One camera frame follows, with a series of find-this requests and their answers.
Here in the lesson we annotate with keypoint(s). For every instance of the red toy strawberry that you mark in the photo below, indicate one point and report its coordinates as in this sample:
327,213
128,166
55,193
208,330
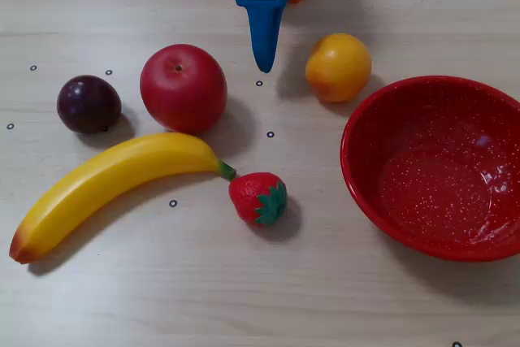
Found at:
252,196

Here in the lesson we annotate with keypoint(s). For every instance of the yellow toy banana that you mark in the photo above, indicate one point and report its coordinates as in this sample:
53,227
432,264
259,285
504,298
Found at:
109,178

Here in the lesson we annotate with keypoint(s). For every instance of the yellow orange toy peach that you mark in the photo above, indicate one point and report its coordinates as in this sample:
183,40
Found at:
338,67

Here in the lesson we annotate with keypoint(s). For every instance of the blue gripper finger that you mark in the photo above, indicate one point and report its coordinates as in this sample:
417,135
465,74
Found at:
264,38

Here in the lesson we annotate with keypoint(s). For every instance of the dark purple toy plum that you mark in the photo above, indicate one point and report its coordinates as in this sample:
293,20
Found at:
88,104

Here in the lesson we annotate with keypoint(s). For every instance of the red speckled bowl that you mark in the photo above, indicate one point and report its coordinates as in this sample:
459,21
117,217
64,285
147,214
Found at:
434,176

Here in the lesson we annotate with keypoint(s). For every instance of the red toy apple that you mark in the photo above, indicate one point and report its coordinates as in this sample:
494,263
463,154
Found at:
183,89

